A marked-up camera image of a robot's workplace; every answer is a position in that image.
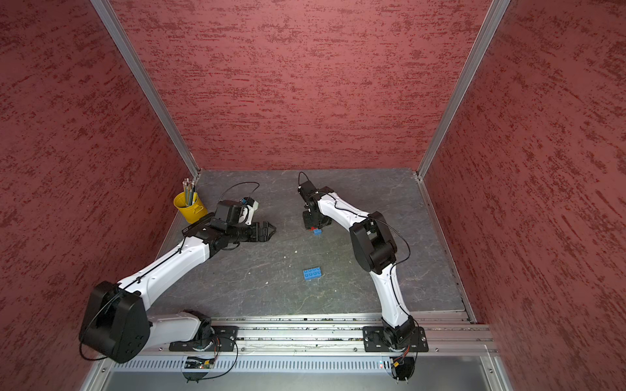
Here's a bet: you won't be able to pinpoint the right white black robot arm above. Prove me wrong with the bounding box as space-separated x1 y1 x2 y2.
298 180 417 351

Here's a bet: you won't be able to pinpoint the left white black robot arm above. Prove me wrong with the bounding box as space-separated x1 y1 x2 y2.
78 197 276 363

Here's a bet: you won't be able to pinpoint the yellow pencil cup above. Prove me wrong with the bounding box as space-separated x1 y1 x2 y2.
174 192 209 224

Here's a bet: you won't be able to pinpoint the pencils in cup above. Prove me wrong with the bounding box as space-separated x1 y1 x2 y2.
183 178 196 207

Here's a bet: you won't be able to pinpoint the left controller board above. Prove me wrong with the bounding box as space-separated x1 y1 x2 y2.
184 357 215 370

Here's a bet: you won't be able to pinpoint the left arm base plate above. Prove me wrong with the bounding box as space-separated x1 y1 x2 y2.
169 326 239 354

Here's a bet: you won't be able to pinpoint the aluminium front rail frame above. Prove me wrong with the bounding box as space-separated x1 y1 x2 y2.
83 311 512 390

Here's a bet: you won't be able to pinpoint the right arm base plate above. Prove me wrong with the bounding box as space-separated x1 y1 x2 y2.
362 326 430 354

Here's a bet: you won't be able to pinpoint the right black connector mount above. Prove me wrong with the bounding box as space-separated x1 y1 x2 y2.
391 357 416 381

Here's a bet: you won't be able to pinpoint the left corner aluminium post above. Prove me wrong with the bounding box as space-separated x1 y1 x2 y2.
91 0 201 179

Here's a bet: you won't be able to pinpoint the corner aluminium post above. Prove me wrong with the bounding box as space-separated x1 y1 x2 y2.
417 0 510 182
91 0 201 179

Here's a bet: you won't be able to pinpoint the right corner aluminium post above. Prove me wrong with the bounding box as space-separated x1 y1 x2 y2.
417 0 510 182

